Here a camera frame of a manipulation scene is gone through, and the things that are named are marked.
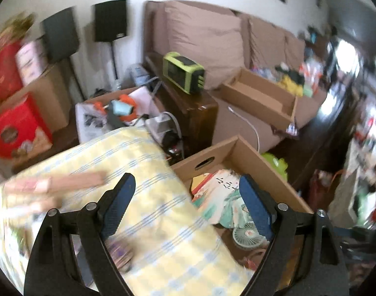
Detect red gift bag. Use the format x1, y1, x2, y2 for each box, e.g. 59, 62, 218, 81
0, 41, 24, 105

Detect large wooden folding fan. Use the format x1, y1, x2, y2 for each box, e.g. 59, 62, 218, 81
5, 172, 106, 195

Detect black speaker stand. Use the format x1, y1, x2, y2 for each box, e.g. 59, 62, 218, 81
109, 40, 121, 90

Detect orange teal device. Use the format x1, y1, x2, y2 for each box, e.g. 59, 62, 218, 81
94, 95, 139, 124

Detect green portable radio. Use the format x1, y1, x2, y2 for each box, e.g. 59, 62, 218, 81
163, 52, 205, 94

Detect pile of colourful packets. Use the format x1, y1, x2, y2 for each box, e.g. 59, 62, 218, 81
251, 63, 281, 81

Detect black speaker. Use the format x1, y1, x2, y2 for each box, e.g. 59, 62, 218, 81
42, 8, 81, 64
94, 0, 128, 42

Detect orange white paper bag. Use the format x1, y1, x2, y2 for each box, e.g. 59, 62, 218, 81
299, 60, 322, 96

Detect green handheld fan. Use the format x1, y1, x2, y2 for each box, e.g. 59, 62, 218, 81
231, 222, 269, 250

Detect red chocolate gift box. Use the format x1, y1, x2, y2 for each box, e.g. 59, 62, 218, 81
0, 94, 53, 159

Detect large brown sofa cushion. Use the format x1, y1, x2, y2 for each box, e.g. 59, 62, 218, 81
165, 0, 245, 90

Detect brown closed carton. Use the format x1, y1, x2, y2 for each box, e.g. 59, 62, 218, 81
0, 63, 73, 136

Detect grey blue small box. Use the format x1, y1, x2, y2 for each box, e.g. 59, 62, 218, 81
128, 63, 152, 85

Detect brown sofa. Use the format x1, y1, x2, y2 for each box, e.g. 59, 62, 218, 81
144, 0, 330, 158

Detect purple tag keychain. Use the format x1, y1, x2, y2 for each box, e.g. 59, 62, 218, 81
109, 240, 136, 272

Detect shallow cardboard box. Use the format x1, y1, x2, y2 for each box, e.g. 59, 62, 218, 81
220, 68, 299, 131

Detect white power strip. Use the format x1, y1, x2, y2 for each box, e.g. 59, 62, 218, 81
145, 115, 179, 142

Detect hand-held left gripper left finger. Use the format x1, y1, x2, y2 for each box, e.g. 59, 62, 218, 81
24, 173, 136, 296

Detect yellow checked pillow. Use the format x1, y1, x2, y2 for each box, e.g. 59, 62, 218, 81
0, 126, 259, 296

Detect dark green bag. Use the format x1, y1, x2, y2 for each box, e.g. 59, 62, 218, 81
276, 63, 302, 79

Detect open cardboard box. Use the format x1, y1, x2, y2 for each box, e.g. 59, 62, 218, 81
75, 86, 164, 144

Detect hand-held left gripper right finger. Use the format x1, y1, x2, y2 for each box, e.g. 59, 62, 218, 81
238, 174, 350, 296

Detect printed round paper fan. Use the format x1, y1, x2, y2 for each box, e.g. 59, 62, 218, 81
191, 169, 256, 229

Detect medium brown sofa cushion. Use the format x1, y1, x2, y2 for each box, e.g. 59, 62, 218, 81
248, 17, 289, 71

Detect yellow plastic bag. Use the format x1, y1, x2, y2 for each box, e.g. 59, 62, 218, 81
277, 74, 304, 94

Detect cluttered dark shelf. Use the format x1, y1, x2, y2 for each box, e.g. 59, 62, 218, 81
305, 28, 339, 68

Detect dark wooden side table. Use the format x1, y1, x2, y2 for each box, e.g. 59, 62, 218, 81
145, 54, 219, 161

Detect red shopping bag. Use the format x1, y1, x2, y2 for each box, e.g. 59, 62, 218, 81
308, 169, 341, 205

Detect small wooden folding fan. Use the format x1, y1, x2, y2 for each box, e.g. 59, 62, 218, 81
3, 196, 64, 219

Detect large cardboard box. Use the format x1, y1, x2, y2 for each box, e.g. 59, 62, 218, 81
171, 135, 315, 296

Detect white charging cable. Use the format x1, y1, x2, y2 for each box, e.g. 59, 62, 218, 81
227, 106, 261, 153

